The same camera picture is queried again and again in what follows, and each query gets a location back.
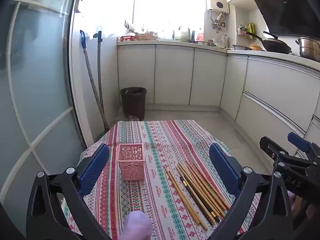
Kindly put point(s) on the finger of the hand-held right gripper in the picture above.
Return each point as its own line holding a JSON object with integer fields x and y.
{"x": 271, "y": 146}
{"x": 297, "y": 141}

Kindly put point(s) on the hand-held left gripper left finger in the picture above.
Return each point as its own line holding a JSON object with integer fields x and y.
{"x": 96, "y": 167}

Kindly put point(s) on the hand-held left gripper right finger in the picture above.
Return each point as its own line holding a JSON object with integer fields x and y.
{"x": 225, "y": 170}

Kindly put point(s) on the bunch of wooden chopsticks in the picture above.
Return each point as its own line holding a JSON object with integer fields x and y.
{"x": 200, "y": 187}

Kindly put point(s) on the pink perforated utensil holder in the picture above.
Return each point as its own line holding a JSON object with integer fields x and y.
{"x": 131, "y": 170}

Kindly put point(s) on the black chopstick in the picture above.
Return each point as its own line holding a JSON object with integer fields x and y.
{"x": 203, "y": 200}
{"x": 197, "y": 201}

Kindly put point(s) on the person's right hand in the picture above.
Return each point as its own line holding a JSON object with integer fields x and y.
{"x": 298, "y": 207}

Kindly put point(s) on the person's left hand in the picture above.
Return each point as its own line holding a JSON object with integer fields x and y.
{"x": 138, "y": 226}

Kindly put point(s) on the clear plastic bag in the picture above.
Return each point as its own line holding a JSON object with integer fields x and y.
{"x": 132, "y": 117}

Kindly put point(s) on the patterned striped tablecloth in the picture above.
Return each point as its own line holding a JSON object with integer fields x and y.
{"x": 160, "y": 155}

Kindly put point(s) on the brown trash bin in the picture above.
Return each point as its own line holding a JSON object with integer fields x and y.
{"x": 133, "y": 102}

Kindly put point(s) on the stainless steel pot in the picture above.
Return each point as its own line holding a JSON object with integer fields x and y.
{"x": 310, "y": 50}

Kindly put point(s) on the black wok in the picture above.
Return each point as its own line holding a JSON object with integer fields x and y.
{"x": 276, "y": 46}

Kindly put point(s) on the yellow clay pot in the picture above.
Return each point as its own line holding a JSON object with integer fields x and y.
{"x": 255, "y": 47}

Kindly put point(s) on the steel bowl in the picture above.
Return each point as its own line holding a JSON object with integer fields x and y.
{"x": 241, "y": 47}

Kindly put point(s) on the frosted glass sliding door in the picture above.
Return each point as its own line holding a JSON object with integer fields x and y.
{"x": 37, "y": 80}

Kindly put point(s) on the white kitchen cabinets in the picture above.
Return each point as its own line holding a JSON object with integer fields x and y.
{"x": 172, "y": 75}

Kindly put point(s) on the white kettle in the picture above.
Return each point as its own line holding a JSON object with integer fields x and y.
{"x": 224, "y": 41}

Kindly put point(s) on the steel basin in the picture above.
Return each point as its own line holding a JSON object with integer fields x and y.
{"x": 205, "y": 43}

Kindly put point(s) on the red bottle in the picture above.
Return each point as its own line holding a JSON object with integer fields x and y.
{"x": 200, "y": 35}

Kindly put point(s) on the red plastic basket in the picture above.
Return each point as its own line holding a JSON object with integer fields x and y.
{"x": 128, "y": 39}

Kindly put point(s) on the water heater pipes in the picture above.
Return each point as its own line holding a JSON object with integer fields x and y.
{"x": 217, "y": 22}

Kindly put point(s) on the white countertop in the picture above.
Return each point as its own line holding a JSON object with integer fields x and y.
{"x": 175, "y": 43}

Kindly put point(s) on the black range hood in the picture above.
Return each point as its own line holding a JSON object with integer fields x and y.
{"x": 287, "y": 5}

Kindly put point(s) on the wicker basket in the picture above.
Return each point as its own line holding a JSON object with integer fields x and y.
{"x": 146, "y": 37}

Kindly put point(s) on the white kitchen appliance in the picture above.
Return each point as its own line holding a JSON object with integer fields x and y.
{"x": 181, "y": 33}

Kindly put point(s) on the window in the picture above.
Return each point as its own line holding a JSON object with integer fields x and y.
{"x": 162, "y": 5}

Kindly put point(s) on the black wall hook rack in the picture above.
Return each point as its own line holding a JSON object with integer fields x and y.
{"x": 126, "y": 25}

